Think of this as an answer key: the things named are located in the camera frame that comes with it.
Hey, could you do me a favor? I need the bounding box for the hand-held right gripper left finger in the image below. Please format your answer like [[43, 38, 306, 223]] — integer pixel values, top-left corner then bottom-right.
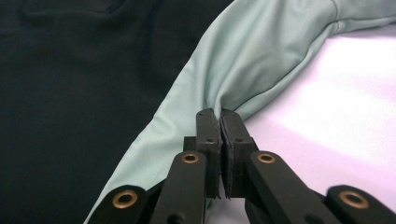
[[182, 107, 224, 200]]

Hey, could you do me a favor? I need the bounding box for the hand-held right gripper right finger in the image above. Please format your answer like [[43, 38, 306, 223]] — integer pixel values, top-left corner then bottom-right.
[[219, 107, 260, 200]]

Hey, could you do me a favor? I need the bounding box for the black and mint shirt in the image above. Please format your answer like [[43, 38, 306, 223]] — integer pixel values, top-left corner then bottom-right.
[[0, 0, 396, 224]]

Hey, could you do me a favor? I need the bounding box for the white table board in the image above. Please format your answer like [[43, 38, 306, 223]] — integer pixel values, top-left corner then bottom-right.
[[205, 23, 396, 224]]

